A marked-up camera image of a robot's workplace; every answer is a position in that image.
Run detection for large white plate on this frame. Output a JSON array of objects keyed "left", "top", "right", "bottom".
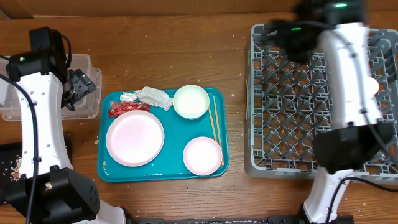
[{"left": 106, "top": 110, "right": 165, "bottom": 167}]

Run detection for white bowl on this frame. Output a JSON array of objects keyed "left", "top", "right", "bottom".
[{"left": 173, "top": 85, "right": 210, "bottom": 120}]

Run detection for rice and peanut shells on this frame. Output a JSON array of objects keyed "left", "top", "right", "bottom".
[{"left": 2, "top": 155, "right": 22, "bottom": 182}]

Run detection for white cup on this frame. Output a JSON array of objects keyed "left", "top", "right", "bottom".
[{"left": 367, "top": 77, "right": 379, "bottom": 95}]

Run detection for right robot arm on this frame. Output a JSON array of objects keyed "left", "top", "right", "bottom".
[{"left": 267, "top": 1, "right": 395, "bottom": 223}]

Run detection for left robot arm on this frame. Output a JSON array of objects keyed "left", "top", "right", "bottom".
[{"left": 2, "top": 27, "right": 134, "bottom": 223}]

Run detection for grey dishwasher rack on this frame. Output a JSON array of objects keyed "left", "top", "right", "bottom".
[{"left": 244, "top": 24, "right": 397, "bottom": 185}]

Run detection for black waste tray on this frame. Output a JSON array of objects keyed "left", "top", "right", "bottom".
[{"left": 0, "top": 142, "right": 22, "bottom": 205}]

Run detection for red snack wrapper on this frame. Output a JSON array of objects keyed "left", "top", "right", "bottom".
[{"left": 108, "top": 101, "right": 151, "bottom": 118}]

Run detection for small crumpled white tissue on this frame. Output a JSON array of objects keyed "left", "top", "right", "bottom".
[{"left": 120, "top": 92, "right": 137, "bottom": 102}]

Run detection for clear plastic bin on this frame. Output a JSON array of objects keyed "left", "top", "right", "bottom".
[{"left": 1, "top": 54, "right": 102, "bottom": 121}]

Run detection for large crumpled white tissue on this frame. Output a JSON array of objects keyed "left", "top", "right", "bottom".
[{"left": 134, "top": 86, "right": 173, "bottom": 111}]

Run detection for teal plastic tray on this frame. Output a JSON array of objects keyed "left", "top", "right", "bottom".
[{"left": 97, "top": 91, "right": 213, "bottom": 182}]

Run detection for right wooden chopstick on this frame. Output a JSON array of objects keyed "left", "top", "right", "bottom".
[{"left": 213, "top": 96, "right": 224, "bottom": 166}]

